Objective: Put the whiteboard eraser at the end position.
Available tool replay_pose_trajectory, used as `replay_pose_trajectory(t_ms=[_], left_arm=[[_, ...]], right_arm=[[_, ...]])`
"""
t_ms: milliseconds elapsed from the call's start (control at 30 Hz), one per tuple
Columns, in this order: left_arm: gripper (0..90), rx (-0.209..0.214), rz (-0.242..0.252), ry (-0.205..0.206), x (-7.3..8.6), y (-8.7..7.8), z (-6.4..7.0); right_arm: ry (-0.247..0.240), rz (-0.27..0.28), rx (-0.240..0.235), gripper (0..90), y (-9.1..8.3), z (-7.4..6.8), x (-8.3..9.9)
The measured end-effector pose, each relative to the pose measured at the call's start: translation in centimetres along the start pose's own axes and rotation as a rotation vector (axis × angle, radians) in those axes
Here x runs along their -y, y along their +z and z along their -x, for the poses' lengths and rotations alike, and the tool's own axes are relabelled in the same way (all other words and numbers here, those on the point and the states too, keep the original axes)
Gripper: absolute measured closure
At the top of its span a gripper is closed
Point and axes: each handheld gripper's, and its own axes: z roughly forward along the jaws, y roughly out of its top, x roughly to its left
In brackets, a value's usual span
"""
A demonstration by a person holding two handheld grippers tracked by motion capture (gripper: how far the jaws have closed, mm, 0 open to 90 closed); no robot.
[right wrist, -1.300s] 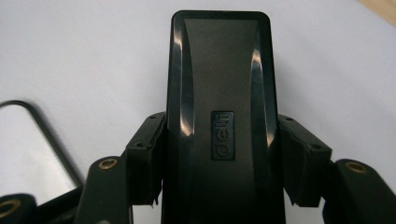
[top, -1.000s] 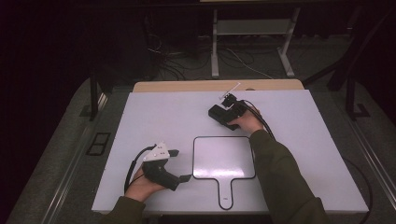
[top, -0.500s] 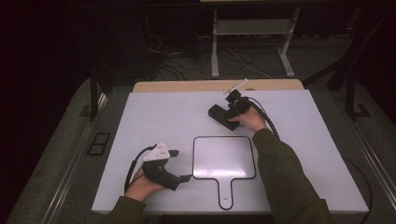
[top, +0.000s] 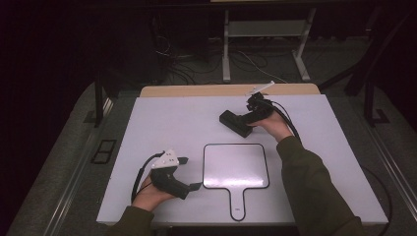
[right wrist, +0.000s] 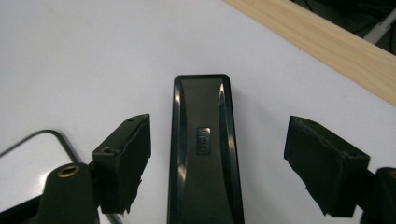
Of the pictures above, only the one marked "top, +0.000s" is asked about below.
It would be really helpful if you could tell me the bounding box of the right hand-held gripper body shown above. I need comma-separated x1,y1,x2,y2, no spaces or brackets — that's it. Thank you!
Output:
244,80,277,123

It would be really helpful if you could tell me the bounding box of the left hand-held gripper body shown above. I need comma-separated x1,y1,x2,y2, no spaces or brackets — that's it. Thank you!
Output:
149,148,192,201

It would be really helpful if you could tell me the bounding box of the black whiteboard eraser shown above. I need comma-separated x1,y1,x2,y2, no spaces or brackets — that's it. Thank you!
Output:
218,109,254,139

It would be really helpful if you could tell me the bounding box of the white handled whiteboard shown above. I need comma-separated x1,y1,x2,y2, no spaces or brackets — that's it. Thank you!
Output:
202,143,270,222

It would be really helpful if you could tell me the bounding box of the person's right hand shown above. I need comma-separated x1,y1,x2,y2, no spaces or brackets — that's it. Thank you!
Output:
247,111,294,144

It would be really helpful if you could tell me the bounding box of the person's left hand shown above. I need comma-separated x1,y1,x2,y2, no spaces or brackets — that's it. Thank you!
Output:
131,175,177,212

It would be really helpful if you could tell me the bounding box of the white metal stand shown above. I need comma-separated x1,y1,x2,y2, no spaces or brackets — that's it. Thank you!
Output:
221,7,318,84

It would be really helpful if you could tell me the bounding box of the black upright stand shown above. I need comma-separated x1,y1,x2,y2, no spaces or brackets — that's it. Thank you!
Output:
363,78,391,128

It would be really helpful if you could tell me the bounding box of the black slanted stand bar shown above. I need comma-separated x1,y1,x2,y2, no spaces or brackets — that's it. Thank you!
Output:
318,9,417,96

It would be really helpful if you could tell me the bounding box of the left hand-held gripper black cable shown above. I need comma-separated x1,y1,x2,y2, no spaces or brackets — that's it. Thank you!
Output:
130,150,165,204

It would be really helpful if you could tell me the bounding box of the hand-held gripper black cable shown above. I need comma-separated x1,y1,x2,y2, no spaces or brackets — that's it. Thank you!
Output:
270,100,301,143
130,150,165,204

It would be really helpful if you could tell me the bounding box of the right hand-held gripper black cable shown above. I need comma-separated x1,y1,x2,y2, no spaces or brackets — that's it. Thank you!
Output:
270,100,301,143

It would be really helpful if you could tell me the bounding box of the white floor cable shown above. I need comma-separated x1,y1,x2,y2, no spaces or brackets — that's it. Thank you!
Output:
235,48,289,85

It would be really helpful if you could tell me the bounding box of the tangle of black floor cables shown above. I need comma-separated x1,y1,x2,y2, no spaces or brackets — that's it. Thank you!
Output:
151,16,227,87

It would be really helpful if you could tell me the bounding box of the black floor cable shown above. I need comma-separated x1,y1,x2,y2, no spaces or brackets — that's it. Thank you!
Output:
359,164,393,236

